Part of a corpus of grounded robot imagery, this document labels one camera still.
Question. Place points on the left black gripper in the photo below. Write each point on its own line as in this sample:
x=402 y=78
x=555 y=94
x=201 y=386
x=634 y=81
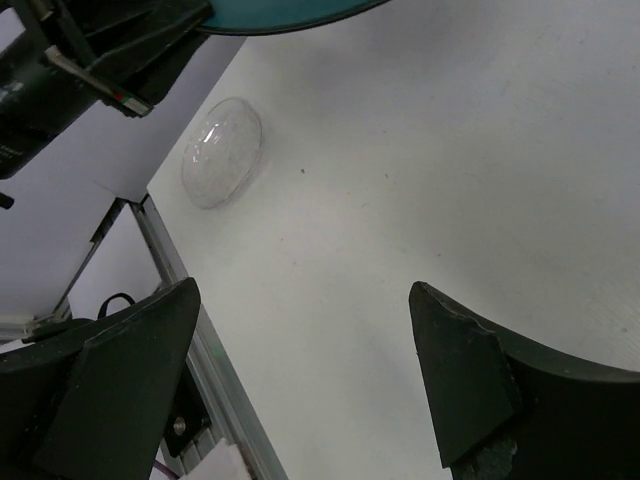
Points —
x=127 y=54

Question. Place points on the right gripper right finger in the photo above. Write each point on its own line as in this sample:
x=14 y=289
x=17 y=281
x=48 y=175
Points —
x=504 y=406

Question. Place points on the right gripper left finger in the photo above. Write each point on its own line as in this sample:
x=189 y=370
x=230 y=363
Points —
x=100 y=390

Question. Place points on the teal square plate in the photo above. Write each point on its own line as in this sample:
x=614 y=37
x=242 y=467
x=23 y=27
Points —
x=265 y=17

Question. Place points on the aluminium table front rail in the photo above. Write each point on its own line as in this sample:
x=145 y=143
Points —
x=212 y=378

